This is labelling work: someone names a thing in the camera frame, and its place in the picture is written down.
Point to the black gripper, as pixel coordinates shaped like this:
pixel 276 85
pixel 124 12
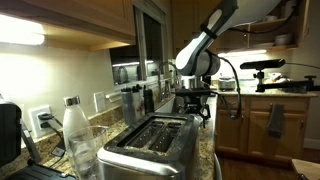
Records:
pixel 193 104

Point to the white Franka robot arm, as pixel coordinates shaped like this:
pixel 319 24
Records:
pixel 200 53

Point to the stainless steel two-slot toaster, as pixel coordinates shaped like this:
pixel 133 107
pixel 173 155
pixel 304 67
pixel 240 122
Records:
pixel 133 160

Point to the stainless steel sink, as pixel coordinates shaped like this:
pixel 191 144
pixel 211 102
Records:
pixel 168 106

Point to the black coffee maker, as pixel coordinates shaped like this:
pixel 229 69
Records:
pixel 10 133
pixel 207 80

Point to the metal soap dispenser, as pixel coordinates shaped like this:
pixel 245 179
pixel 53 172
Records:
pixel 167 90

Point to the small white kitchen appliance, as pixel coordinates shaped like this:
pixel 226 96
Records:
pixel 226 84

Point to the wooden lower cabinet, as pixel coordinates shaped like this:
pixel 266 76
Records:
pixel 233 130

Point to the metal kitchen faucet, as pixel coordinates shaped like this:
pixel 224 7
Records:
pixel 159 80

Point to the white printed water bottle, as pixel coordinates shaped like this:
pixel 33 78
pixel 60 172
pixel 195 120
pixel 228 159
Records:
pixel 139 103

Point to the stainless steel dishwasher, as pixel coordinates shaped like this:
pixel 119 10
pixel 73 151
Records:
pixel 218 170

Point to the grey sports water bottle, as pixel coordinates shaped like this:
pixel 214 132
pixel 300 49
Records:
pixel 128 106

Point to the under cabinet light strip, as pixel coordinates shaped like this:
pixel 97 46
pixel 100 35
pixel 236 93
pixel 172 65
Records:
pixel 243 53
pixel 20 33

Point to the dark hanging towel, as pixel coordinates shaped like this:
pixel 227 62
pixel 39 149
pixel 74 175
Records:
pixel 276 121

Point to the kitchen window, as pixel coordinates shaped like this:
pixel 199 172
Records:
pixel 153 36

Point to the wooden upper cabinet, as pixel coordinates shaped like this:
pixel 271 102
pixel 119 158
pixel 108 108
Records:
pixel 186 20
pixel 83 13

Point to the open wooden shelf cabinet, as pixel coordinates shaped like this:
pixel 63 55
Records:
pixel 260 38

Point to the clear drinking glass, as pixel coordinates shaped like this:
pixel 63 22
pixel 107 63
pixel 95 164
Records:
pixel 86 156

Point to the clear bottle with metal cap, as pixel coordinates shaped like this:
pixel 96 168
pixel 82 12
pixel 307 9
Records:
pixel 75 120

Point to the light wooden table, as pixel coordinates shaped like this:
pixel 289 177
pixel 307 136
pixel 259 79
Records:
pixel 308 170

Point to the black stereo camera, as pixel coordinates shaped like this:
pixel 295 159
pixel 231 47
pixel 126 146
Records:
pixel 263 64

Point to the white wall switch plate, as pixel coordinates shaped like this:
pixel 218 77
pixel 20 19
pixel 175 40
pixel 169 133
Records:
pixel 99 101

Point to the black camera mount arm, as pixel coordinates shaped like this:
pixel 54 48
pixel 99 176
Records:
pixel 290 85

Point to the white wall power outlet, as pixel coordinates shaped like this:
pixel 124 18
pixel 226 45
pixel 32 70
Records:
pixel 33 123

